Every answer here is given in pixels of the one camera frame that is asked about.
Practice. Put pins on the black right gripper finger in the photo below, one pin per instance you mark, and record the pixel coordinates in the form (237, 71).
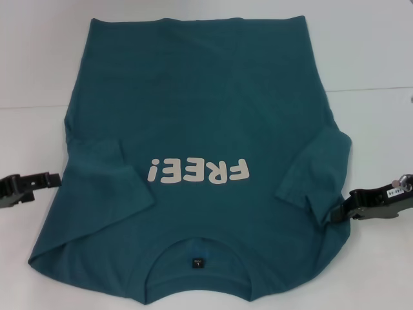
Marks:
(346, 211)

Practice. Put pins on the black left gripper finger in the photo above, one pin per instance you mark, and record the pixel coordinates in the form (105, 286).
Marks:
(42, 181)

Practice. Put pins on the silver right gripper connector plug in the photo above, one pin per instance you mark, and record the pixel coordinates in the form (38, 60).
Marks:
(401, 182)

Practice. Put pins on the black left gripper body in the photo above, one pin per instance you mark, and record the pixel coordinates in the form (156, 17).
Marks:
(11, 190)

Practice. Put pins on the teal t-shirt with FREE print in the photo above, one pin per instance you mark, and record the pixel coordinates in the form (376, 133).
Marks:
(200, 106)

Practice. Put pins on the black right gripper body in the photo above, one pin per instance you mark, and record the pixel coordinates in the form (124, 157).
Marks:
(387, 203)

